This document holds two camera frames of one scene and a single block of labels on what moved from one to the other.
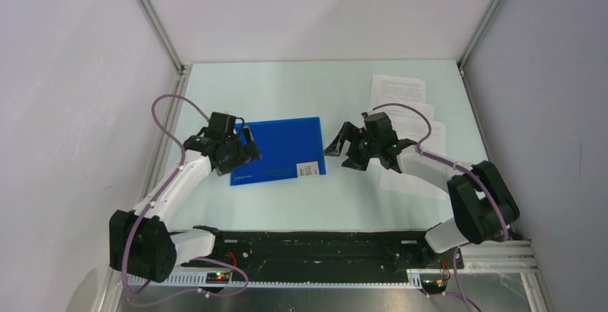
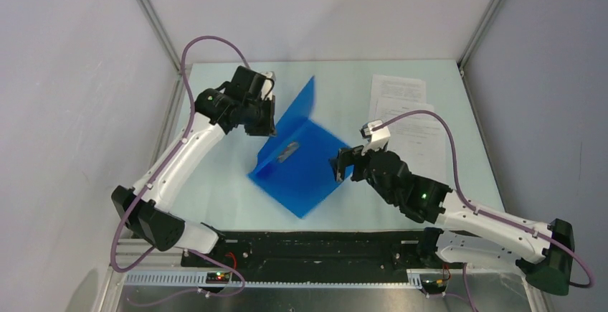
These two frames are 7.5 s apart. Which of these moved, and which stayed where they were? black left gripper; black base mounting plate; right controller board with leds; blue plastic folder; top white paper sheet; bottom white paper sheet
Moved: black left gripper; blue plastic folder
Stayed: right controller board with leds; top white paper sheet; bottom white paper sheet; black base mounting plate
